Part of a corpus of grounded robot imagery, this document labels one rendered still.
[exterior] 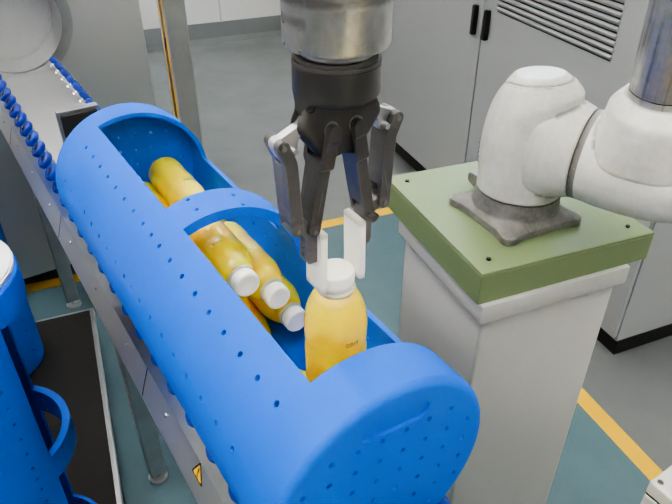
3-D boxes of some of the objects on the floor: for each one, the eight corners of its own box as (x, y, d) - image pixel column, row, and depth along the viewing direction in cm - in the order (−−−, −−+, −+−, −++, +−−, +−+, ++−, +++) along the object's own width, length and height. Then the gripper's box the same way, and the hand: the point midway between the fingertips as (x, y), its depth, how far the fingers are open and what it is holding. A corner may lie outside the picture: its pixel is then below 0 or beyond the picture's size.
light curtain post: (222, 337, 251) (150, -197, 154) (229, 346, 247) (159, -197, 150) (207, 343, 248) (125, -197, 151) (214, 352, 244) (133, -197, 147)
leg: (79, 298, 270) (40, 163, 235) (83, 306, 266) (44, 170, 231) (65, 303, 268) (23, 167, 232) (68, 311, 264) (26, 174, 228)
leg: (164, 466, 203) (127, 311, 167) (171, 479, 199) (134, 324, 163) (146, 474, 200) (104, 319, 164) (152, 488, 196) (111, 332, 160)
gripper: (390, 22, 60) (380, 237, 73) (223, 53, 52) (246, 286, 66) (444, 43, 54) (422, 271, 68) (267, 81, 47) (282, 328, 61)
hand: (335, 251), depth 65 cm, fingers closed on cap, 4 cm apart
